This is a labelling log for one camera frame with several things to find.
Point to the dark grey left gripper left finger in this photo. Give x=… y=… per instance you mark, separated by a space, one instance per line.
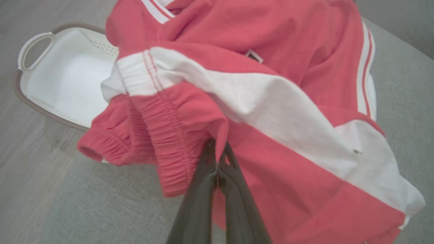
x=195 y=206

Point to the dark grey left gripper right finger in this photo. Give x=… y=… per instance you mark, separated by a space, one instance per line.
x=242 y=210

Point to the red and white garment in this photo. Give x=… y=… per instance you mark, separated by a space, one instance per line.
x=271 y=169

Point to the grey and yellow sofa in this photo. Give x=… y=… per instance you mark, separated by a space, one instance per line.
x=403 y=17

